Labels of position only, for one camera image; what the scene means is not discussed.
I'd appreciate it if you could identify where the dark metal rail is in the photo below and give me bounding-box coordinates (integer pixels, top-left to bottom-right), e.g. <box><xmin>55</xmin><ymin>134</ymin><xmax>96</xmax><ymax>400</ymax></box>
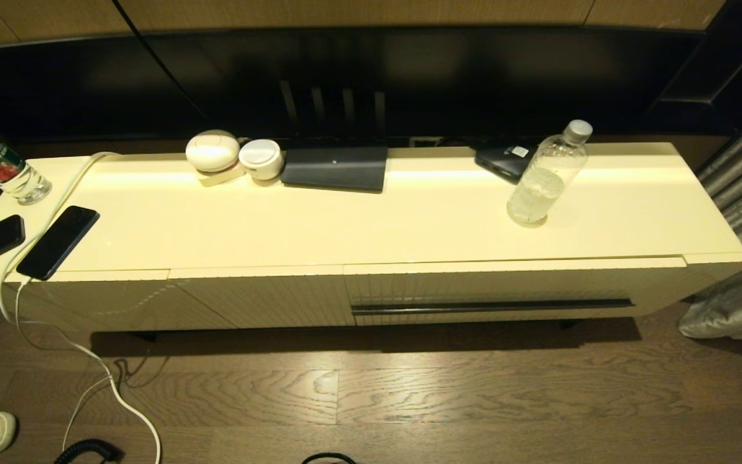
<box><xmin>352</xmin><ymin>298</ymin><xmax>634</xmax><ymax>316</ymax></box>

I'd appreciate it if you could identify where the cream ribbed drawer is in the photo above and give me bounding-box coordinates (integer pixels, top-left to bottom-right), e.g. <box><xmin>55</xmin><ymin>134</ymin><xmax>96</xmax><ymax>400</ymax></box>
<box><xmin>344</xmin><ymin>256</ymin><xmax>687</xmax><ymax>327</ymax></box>

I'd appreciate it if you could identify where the clear bottle white cap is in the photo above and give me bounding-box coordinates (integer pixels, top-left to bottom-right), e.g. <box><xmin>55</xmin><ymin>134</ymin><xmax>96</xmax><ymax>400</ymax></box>
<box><xmin>506</xmin><ymin>119</ymin><xmax>593</xmax><ymax>227</ymax></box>

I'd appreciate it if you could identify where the cream tv cabinet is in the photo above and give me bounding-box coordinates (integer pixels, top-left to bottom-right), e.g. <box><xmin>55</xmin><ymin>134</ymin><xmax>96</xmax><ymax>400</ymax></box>
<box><xmin>0</xmin><ymin>142</ymin><xmax>742</xmax><ymax>333</ymax></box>

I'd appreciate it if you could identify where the dark grey router box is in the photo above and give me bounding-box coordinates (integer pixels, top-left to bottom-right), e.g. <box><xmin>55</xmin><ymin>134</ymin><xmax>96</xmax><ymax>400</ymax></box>
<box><xmin>280</xmin><ymin>146</ymin><xmax>389</xmax><ymax>194</ymax></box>

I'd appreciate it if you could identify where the cream ribbed cabinet door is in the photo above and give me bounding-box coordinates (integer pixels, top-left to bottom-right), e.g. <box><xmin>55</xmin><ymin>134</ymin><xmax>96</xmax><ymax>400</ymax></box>
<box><xmin>168</xmin><ymin>266</ymin><xmax>357</xmax><ymax>329</ymax></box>

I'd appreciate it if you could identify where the white round device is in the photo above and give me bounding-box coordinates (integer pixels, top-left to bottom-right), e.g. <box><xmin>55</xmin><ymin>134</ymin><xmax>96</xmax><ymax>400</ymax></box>
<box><xmin>238</xmin><ymin>139</ymin><xmax>285</xmax><ymax>181</ymax></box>

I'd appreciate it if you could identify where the black box with sticker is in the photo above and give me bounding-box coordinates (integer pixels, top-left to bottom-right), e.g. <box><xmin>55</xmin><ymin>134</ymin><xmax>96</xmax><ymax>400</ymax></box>
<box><xmin>474</xmin><ymin>144</ymin><xmax>538</xmax><ymax>186</ymax></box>

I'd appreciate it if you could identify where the black television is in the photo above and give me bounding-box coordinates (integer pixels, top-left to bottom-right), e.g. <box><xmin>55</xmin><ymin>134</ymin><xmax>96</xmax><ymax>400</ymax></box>
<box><xmin>0</xmin><ymin>26</ymin><xmax>710</xmax><ymax>146</ymax></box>

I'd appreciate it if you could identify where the cream flat base block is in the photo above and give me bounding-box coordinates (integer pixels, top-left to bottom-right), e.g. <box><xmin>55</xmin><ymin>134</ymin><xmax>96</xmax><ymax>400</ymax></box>
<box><xmin>196</xmin><ymin>161</ymin><xmax>247</xmax><ymax>188</ymax></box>

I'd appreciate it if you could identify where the white egg-shaped device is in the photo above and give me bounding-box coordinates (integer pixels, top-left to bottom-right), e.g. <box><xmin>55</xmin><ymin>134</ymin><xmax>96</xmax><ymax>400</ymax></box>
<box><xmin>185</xmin><ymin>130</ymin><xmax>241</xmax><ymax>173</ymax></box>

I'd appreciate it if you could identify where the cream scratched cabinet door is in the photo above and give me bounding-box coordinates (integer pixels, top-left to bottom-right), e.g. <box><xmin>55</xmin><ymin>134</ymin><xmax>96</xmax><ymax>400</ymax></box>
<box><xmin>0</xmin><ymin>269</ymin><xmax>236</xmax><ymax>333</ymax></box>

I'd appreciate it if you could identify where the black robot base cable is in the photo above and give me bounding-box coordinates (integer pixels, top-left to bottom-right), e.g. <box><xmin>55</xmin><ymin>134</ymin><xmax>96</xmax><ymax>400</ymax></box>
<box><xmin>300</xmin><ymin>452</ymin><xmax>359</xmax><ymax>464</ymax></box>

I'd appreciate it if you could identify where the thick white power cable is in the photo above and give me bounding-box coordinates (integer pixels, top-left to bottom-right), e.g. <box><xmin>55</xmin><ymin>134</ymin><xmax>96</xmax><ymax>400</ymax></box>
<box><xmin>0</xmin><ymin>151</ymin><xmax>162</xmax><ymax>464</ymax></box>

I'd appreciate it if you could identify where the black coiled cable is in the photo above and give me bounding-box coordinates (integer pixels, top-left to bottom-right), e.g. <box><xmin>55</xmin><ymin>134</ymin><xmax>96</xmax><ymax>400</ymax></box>
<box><xmin>54</xmin><ymin>438</ymin><xmax>126</xmax><ymax>464</ymax></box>

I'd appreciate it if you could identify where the thin white charging cable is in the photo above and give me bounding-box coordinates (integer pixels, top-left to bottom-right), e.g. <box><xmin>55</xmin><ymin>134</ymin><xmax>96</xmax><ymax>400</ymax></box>
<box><xmin>13</xmin><ymin>278</ymin><xmax>117</xmax><ymax>452</ymax></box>

